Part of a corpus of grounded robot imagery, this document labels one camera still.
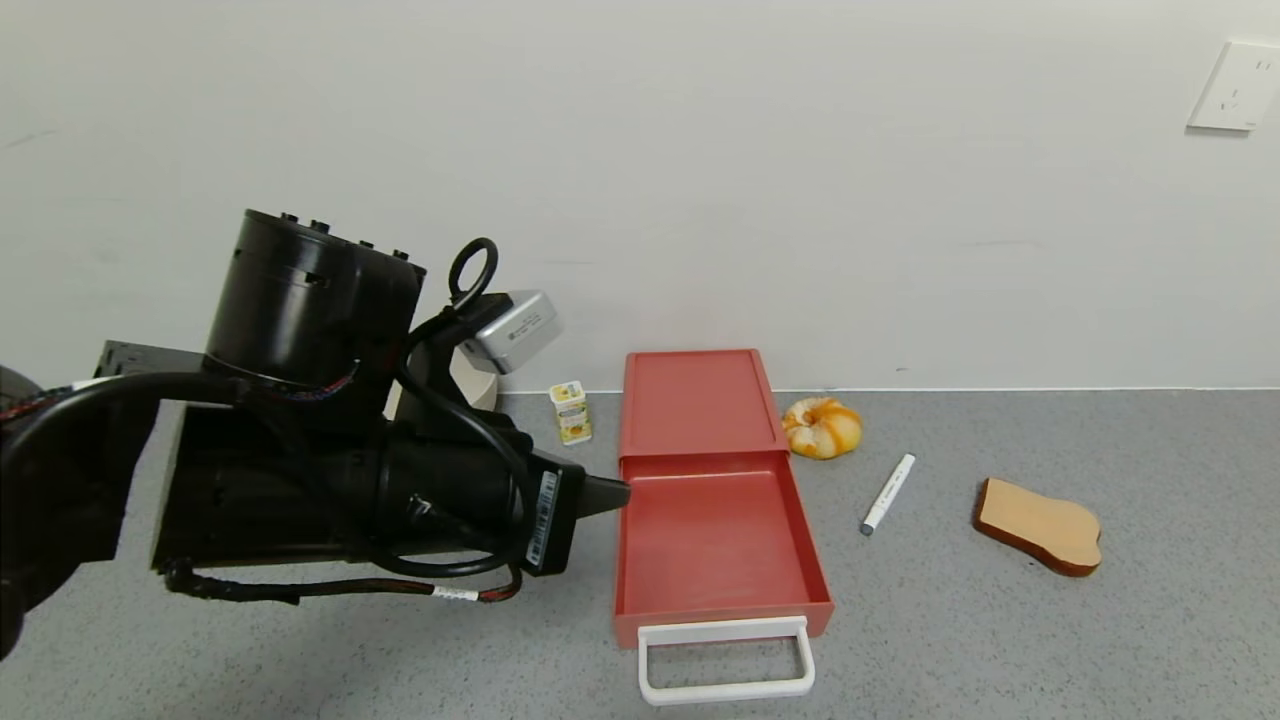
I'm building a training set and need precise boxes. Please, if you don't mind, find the orange swirl bread bun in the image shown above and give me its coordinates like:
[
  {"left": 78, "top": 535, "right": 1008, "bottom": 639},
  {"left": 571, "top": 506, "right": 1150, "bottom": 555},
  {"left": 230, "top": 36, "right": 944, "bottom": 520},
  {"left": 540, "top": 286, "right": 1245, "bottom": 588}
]
[{"left": 782, "top": 397, "right": 863, "bottom": 461}]

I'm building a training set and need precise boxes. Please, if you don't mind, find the thick black cable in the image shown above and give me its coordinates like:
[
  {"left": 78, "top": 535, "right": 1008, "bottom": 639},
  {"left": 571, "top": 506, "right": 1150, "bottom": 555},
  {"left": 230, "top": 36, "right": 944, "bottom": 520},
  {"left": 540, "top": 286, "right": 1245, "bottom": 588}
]
[{"left": 0, "top": 370, "right": 537, "bottom": 581}]

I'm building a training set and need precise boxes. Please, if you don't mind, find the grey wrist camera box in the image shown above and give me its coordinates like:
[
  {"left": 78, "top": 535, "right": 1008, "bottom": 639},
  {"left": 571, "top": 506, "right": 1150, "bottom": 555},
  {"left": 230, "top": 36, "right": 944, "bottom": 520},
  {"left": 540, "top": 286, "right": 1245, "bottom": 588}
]
[{"left": 460, "top": 290, "right": 564, "bottom": 377}]

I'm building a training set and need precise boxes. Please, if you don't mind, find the toast slice toy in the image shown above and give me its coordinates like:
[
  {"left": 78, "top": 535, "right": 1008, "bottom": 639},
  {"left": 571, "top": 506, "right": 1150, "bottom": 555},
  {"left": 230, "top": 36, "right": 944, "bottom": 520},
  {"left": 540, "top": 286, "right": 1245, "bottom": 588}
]
[{"left": 973, "top": 477, "right": 1103, "bottom": 578}]

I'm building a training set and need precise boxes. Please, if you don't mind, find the small yellow juice carton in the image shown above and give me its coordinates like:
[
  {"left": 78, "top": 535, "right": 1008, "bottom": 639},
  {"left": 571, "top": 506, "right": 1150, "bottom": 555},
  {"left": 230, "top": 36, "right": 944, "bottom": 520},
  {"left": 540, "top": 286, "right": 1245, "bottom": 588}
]
[{"left": 549, "top": 380, "right": 593, "bottom": 447}]

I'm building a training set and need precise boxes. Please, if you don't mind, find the beige ribbed bowl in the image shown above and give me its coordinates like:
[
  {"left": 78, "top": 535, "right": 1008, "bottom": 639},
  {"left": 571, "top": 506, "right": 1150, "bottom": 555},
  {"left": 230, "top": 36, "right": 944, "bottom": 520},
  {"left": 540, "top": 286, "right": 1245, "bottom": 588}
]
[{"left": 386, "top": 345, "right": 500, "bottom": 421}]

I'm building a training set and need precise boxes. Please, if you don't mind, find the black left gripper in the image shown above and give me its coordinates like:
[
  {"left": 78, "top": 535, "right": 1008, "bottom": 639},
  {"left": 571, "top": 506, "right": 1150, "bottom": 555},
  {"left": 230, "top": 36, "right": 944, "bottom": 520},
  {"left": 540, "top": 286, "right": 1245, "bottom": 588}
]
[{"left": 423, "top": 441, "right": 631, "bottom": 578}]

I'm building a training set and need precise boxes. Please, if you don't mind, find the white wall socket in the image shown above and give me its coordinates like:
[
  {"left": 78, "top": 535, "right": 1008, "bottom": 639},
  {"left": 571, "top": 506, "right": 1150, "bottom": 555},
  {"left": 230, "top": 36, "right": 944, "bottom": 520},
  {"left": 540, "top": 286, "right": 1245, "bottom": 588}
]
[{"left": 1187, "top": 40, "right": 1280, "bottom": 132}]

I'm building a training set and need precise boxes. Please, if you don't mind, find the white marker pen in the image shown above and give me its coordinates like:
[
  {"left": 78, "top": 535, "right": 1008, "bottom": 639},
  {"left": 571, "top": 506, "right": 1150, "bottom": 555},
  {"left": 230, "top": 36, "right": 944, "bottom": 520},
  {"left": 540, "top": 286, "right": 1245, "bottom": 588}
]
[{"left": 860, "top": 453, "right": 917, "bottom": 537}]

